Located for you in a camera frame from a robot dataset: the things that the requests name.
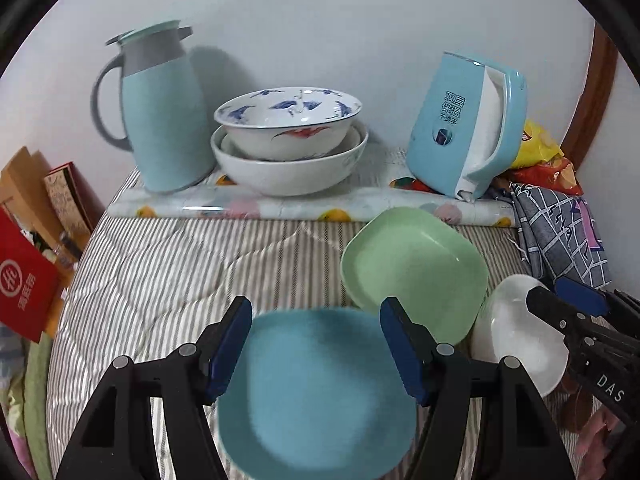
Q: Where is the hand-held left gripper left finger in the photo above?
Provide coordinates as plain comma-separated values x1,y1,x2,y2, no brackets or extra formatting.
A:
55,296,253,480

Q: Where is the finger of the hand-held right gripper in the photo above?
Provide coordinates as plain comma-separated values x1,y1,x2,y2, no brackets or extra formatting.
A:
554,276,640,326
525,286,616,356

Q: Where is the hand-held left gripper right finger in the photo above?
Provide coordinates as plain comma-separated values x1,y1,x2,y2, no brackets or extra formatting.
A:
379,297,576,480

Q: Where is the plain white bowl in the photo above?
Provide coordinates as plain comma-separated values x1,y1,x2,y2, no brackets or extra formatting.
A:
470,275,571,400

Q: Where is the green square plate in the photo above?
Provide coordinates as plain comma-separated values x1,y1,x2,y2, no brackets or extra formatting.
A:
340,206,490,346

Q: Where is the blue square plate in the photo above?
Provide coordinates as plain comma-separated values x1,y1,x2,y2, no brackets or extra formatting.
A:
216,308,418,480

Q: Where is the blue checked cloth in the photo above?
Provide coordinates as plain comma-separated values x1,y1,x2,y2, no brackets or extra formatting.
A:
492,180,612,288

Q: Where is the striped quilt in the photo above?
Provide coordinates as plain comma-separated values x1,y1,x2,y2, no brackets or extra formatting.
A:
47,167,601,480

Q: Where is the red snack bag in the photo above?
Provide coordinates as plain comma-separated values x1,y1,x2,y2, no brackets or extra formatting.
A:
500,156,585,196

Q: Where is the fruit print plastic roll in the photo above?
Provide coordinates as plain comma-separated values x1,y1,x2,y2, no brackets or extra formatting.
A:
107,147,516,228

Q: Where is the yellow chip bag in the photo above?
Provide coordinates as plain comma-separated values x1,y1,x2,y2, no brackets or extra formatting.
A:
510,119,563,170

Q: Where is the wooden side table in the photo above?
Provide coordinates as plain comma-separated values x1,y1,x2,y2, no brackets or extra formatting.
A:
42,280,76,341

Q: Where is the large white bowl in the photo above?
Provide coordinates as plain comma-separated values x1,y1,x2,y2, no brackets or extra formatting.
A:
210,122,370,197

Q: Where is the green cloth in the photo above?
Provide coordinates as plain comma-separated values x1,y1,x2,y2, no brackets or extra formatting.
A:
22,332,56,480

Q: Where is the light blue tissue box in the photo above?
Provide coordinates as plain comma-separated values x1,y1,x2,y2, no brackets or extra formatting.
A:
405,51,529,203

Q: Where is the red paper bag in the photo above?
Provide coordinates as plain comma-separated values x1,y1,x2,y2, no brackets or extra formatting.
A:
0,207,63,345

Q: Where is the blue patterned white bowl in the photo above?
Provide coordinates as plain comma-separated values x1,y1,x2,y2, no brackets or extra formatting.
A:
213,87,363,162

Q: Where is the patterned cover book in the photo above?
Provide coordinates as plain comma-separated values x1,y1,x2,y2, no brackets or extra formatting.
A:
42,161,103,256

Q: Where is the light blue thermos jug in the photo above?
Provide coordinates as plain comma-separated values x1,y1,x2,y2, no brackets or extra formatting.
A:
90,20,217,193

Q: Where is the brown paper bag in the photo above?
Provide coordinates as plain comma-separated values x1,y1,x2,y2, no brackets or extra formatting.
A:
0,146,66,251

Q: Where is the brown wooden door frame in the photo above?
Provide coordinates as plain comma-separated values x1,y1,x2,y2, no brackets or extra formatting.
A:
560,20,621,166

